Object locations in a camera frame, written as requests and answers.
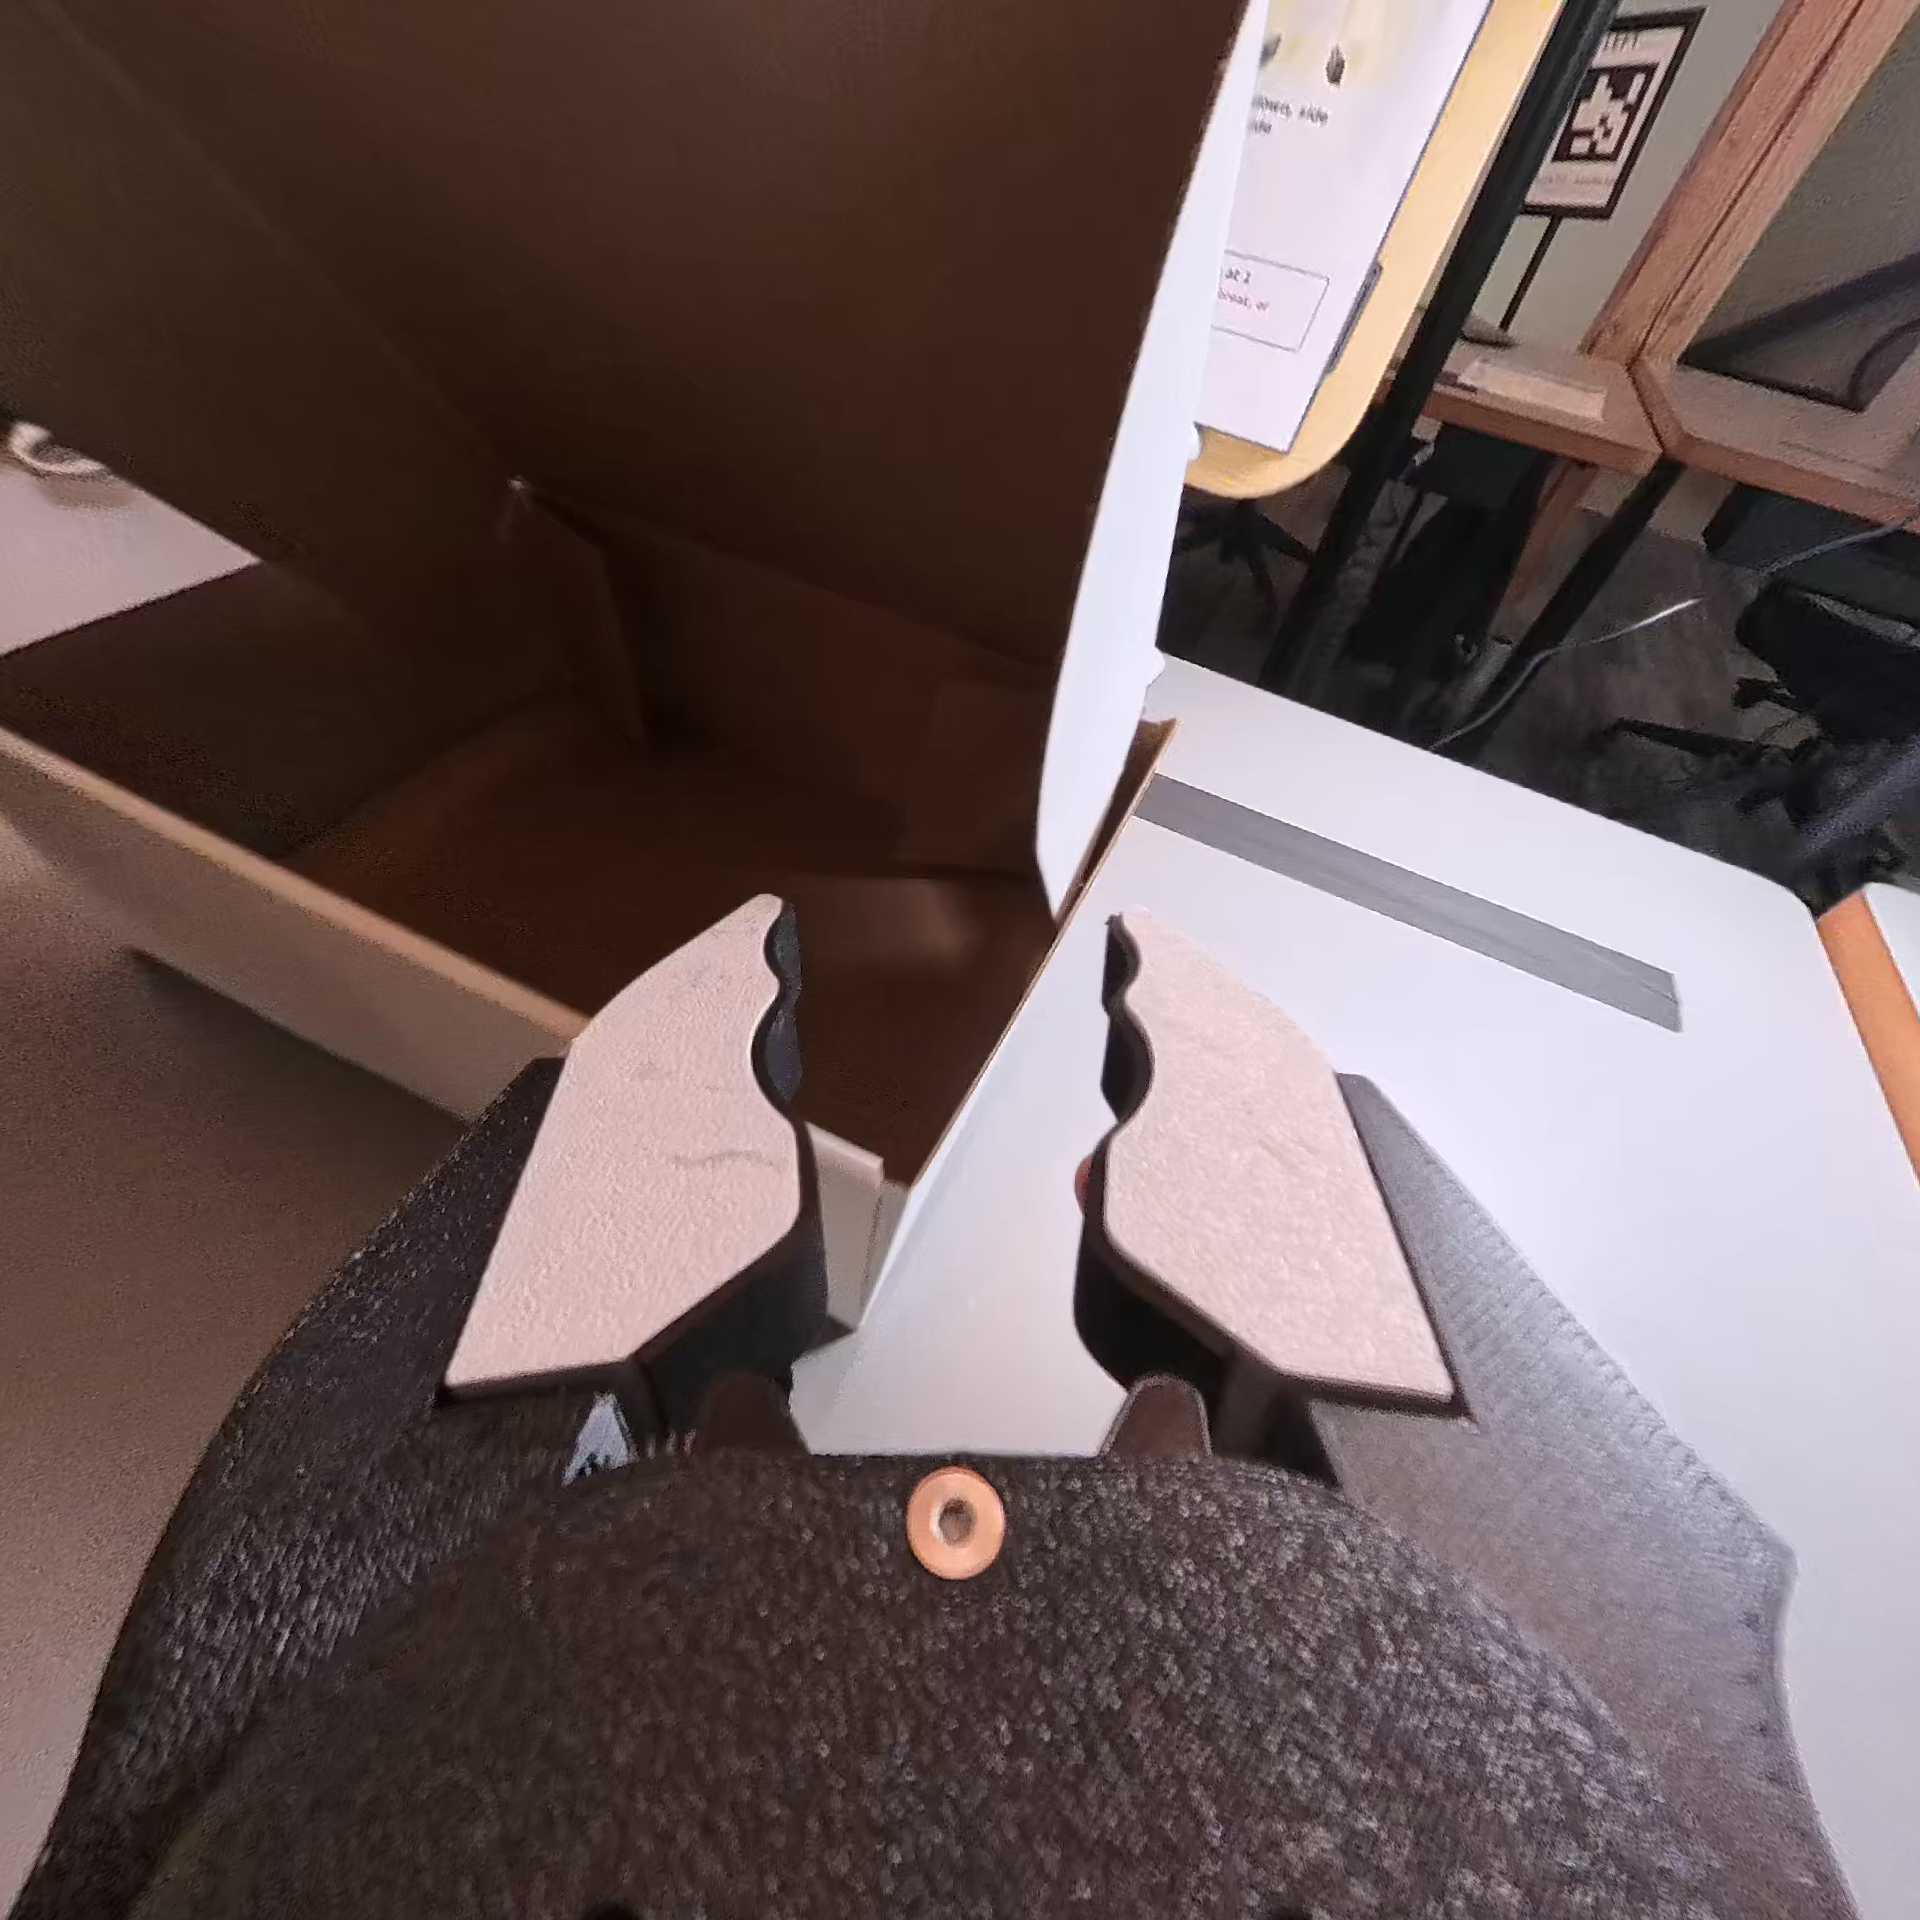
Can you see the black office chair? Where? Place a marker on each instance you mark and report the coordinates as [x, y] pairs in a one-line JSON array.
[[1814, 675]]

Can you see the yellow rounded board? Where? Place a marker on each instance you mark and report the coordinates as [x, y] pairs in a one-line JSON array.
[[1388, 314]]

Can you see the wooden frame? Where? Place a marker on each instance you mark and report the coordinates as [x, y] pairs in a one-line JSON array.
[[1664, 224]]

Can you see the grey tape strip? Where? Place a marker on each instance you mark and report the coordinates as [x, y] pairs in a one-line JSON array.
[[1411, 901]]

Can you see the printed paper sheet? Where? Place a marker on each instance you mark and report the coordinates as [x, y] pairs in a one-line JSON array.
[[1321, 195]]

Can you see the white cardboard box with lid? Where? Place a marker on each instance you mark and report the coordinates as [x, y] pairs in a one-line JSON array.
[[675, 300]]

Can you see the black and white marker sign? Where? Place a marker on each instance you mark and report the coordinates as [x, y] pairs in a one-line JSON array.
[[1613, 112]]

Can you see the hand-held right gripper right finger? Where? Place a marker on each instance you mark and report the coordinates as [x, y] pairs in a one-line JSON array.
[[1260, 1200]]

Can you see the black metal stand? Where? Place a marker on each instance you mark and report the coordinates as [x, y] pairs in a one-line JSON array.
[[1424, 374]]

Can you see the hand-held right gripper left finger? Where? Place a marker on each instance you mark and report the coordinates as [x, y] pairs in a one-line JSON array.
[[645, 1171]]

